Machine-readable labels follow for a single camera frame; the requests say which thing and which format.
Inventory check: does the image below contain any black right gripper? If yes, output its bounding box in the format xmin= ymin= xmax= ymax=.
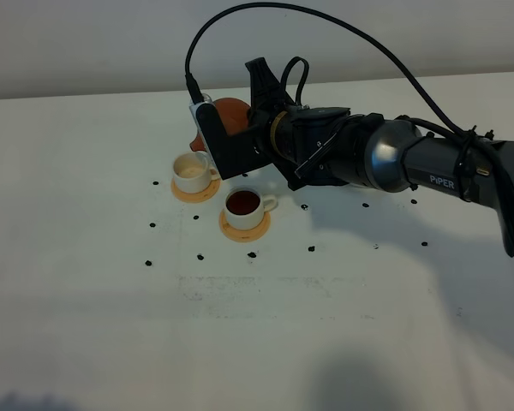
xmin=245 ymin=57 xmax=386 ymax=191

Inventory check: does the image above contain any brown clay teapot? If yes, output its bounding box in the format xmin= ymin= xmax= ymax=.
xmin=189 ymin=98 xmax=250 ymax=152

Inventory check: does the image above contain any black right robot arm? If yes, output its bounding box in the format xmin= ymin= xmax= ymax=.
xmin=247 ymin=58 xmax=514 ymax=257

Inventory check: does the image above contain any white teacup far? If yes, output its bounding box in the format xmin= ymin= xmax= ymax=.
xmin=172 ymin=151 xmax=220 ymax=194

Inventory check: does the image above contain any white teacup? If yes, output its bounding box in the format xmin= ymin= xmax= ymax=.
xmin=172 ymin=151 xmax=220 ymax=194
xmin=224 ymin=187 xmax=278 ymax=230

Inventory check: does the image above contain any white teacup near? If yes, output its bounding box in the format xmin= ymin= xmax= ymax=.
xmin=224 ymin=187 xmax=278 ymax=230

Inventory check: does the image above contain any orange coaster far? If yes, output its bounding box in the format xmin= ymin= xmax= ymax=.
xmin=170 ymin=179 xmax=221 ymax=204

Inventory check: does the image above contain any orange coaster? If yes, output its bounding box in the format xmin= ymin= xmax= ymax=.
xmin=170 ymin=179 xmax=221 ymax=204
xmin=219 ymin=211 xmax=271 ymax=242

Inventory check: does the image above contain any orange coaster near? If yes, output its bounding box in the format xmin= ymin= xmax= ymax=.
xmin=219 ymin=211 xmax=271 ymax=242

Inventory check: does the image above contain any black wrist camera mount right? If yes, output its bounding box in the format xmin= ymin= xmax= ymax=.
xmin=190 ymin=96 xmax=283 ymax=180

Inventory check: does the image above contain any black camera cable right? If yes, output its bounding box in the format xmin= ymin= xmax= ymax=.
xmin=184 ymin=2 xmax=493 ymax=142

